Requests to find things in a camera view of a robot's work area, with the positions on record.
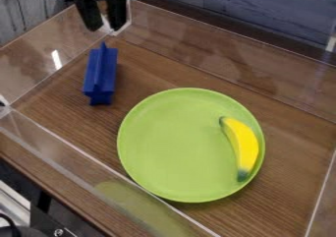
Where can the green round plate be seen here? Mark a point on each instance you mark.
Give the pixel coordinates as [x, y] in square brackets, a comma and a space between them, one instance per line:
[174, 150]

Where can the clear acrylic corner bracket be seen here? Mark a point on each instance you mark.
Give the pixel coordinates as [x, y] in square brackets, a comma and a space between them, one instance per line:
[118, 15]

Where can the blue star-shaped block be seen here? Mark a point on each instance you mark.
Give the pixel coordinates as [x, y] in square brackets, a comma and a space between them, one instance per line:
[100, 74]

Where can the yellow toy banana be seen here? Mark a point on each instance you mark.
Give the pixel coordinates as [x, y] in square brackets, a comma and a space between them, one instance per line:
[244, 143]

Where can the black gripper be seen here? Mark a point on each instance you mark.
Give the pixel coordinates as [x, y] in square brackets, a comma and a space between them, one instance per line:
[91, 16]

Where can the clear acrylic enclosure wall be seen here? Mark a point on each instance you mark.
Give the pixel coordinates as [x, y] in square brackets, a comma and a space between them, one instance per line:
[60, 140]

